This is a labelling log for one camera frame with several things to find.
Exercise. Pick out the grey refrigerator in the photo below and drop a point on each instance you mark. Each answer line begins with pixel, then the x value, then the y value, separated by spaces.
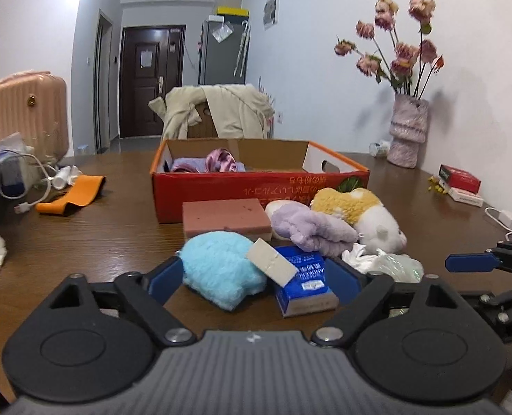
pixel 221 60

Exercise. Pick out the pink textured vase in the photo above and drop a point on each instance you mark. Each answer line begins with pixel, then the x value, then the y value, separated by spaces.
pixel 407 129

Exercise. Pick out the orange elastic band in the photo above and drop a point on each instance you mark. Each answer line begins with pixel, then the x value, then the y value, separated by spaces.
pixel 85 188

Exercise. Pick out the small white bottle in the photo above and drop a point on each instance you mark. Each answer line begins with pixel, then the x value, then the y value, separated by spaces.
pixel 379 149

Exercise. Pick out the yellow and white plush toy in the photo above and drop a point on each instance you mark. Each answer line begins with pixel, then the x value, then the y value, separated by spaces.
pixel 368 220

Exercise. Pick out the blue and white tissue pack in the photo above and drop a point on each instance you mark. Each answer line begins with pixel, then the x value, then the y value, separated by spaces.
pixel 16 173

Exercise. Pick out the beige jacket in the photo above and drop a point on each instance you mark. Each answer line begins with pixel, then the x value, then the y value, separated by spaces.
pixel 234 112

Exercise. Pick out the purple plush cloth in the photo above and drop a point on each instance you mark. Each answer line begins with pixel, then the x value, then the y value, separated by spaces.
pixel 308 229

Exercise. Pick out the small white floor container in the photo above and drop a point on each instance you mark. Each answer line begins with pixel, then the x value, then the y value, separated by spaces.
pixel 82 149

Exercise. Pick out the dried pink roses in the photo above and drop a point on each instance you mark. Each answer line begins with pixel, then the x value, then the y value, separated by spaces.
pixel 405 54

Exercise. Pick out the pink sponge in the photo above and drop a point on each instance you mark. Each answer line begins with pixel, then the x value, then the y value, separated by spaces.
pixel 225 218

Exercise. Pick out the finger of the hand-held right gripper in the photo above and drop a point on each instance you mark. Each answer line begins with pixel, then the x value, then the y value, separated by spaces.
pixel 472 263
pixel 498 307

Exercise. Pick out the white plastic bottle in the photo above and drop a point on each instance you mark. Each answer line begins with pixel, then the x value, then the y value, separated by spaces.
pixel 63 177

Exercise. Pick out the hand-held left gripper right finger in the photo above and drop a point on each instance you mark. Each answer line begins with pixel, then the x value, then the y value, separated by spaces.
pixel 342 281

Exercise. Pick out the blue tissue packet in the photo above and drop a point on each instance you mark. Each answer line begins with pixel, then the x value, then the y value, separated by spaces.
pixel 303 294

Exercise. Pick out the red cigarette pack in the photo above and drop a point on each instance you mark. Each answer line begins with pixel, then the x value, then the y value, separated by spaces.
pixel 461 178

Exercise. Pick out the light blue plush toy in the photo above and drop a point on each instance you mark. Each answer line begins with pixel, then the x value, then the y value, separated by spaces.
pixel 212 268

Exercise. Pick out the purple satin scrunchie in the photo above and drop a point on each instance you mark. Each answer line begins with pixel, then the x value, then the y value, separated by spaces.
pixel 221 160

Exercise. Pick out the white cigarette pack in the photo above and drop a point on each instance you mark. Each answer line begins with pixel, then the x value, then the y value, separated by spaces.
pixel 465 196

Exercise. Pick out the clear folded umbrella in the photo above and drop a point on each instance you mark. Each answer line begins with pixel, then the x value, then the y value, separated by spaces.
pixel 242 47

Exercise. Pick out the cream round soft ball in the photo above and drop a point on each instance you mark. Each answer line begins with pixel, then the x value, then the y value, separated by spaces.
pixel 275 207

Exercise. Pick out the lavender knit cloth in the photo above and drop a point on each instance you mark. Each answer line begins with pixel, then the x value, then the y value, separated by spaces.
pixel 187 165

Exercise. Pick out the wall poster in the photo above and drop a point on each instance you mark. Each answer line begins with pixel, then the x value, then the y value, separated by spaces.
pixel 271 8

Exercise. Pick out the wooden chair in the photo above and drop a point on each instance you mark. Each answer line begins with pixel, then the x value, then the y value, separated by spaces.
pixel 204 125

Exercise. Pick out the beige foam block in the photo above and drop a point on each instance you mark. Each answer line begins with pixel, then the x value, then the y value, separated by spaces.
pixel 271 263

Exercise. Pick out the clear bag on refrigerator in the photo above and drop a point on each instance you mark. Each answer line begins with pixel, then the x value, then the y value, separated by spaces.
pixel 221 32

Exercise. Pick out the yellow dried flower bits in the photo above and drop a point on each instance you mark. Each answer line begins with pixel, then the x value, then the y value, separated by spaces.
pixel 434 185

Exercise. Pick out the dark brown door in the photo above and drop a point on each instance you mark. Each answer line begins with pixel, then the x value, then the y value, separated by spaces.
pixel 143 95

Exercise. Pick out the yellow box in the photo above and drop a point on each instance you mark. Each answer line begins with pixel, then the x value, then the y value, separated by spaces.
pixel 232 11

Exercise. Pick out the red cardboard box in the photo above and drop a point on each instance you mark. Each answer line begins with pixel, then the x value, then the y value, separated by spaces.
pixel 238 190

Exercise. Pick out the pink suitcase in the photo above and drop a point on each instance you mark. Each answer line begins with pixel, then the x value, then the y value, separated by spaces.
pixel 31 112

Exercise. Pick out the clear plastic bag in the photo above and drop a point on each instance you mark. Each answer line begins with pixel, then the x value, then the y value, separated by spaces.
pixel 394 266

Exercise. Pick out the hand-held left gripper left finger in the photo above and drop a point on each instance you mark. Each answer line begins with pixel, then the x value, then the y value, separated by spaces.
pixel 165 279

